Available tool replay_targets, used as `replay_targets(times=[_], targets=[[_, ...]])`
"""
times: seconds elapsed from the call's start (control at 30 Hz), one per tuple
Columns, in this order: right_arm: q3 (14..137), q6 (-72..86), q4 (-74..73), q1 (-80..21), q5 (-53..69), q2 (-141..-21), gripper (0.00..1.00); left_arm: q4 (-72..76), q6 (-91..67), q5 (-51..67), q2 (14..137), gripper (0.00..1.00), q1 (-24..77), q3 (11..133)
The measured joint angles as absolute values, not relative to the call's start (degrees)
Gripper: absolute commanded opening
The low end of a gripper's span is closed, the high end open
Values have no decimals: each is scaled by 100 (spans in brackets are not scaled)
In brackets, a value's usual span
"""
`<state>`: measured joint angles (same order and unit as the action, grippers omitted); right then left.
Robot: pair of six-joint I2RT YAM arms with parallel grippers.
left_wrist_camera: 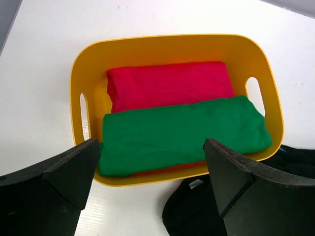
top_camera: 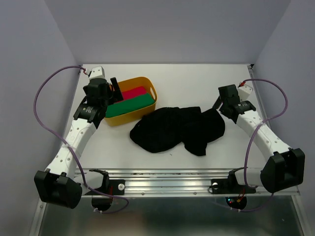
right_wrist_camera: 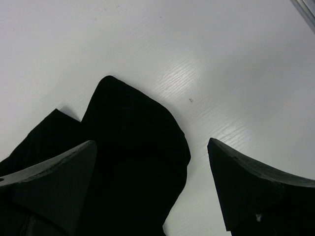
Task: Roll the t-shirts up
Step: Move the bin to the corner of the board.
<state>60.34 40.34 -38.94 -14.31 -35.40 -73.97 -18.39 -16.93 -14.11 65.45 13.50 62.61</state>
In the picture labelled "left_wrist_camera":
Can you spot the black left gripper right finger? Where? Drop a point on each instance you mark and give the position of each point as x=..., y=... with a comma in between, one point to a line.
x=257, y=200

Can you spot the red rolled t-shirt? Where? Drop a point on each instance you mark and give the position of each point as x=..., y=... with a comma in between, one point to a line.
x=132, y=88

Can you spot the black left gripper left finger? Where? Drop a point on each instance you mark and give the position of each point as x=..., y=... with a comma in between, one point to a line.
x=46, y=199

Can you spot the yellow plastic basket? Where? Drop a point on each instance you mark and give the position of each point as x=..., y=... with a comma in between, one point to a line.
x=243, y=57

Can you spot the green rolled t-shirt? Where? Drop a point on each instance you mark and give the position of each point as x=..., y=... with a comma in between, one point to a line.
x=156, y=138

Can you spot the black t-shirt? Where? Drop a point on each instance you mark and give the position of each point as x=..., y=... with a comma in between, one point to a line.
x=192, y=211

